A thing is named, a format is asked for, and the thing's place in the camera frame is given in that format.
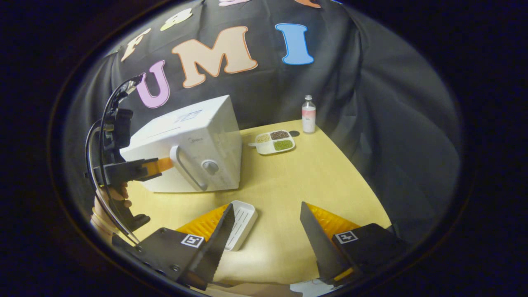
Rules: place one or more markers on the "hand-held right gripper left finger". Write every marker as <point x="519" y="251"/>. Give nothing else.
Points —
<point x="214" y="247"/>

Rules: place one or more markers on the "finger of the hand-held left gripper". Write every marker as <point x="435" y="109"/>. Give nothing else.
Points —
<point x="159" y="166"/>

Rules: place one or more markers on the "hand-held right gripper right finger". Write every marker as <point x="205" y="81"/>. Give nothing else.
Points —
<point x="317" y="243"/>

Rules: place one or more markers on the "white microwave oven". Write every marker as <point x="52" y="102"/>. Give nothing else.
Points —
<point x="194" y="123"/>

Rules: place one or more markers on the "white ribbed rectangular tray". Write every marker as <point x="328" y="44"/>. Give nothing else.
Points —
<point x="243" y="222"/>

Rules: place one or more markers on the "white divided dish of grains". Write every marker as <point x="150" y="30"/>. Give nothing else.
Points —
<point x="274" y="142"/>

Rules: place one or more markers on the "small black round lid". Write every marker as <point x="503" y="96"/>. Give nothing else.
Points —
<point x="294" y="133"/>

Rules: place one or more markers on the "clear bottle with pink label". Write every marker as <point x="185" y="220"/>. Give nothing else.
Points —
<point x="308" y="117"/>

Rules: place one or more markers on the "black backdrop cloth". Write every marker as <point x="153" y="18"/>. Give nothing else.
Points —
<point x="392" y="123"/>

